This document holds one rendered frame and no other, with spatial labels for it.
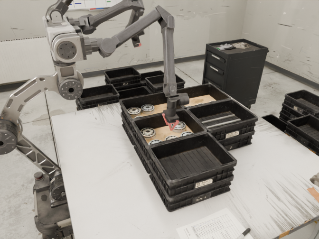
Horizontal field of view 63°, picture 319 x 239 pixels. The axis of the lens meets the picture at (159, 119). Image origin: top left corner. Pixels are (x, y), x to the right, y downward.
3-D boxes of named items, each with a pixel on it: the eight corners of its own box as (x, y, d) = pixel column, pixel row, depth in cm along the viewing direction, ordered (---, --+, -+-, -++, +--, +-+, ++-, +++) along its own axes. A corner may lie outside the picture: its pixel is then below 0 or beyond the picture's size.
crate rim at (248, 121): (207, 134, 160) (208, 131, 158) (185, 111, 183) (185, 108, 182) (258, 121, 173) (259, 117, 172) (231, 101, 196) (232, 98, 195)
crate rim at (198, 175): (169, 187, 123) (169, 183, 122) (147, 150, 146) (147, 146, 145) (238, 165, 136) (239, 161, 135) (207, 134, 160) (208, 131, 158)
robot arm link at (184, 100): (163, 87, 151) (169, 86, 143) (181, 85, 155) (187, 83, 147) (166, 108, 151) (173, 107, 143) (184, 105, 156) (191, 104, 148)
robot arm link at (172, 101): (165, 95, 147) (170, 100, 143) (176, 93, 149) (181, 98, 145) (164, 105, 151) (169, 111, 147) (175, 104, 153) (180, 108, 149)
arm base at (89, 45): (80, 55, 136) (77, 32, 130) (96, 53, 139) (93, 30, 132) (83, 60, 130) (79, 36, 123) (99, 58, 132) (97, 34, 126)
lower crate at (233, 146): (204, 159, 171) (206, 145, 164) (183, 134, 194) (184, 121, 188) (252, 145, 184) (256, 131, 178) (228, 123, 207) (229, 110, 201)
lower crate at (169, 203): (168, 215, 134) (169, 199, 128) (147, 176, 158) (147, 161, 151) (231, 192, 148) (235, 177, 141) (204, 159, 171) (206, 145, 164)
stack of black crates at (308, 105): (322, 141, 280) (338, 105, 256) (302, 148, 269) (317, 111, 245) (292, 123, 311) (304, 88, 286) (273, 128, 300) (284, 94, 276)
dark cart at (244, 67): (217, 121, 339) (228, 54, 291) (199, 105, 373) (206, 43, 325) (253, 111, 360) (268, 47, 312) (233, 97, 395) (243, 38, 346)
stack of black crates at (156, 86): (154, 121, 311) (154, 87, 287) (145, 110, 334) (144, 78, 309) (183, 114, 325) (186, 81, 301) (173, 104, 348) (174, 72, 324)
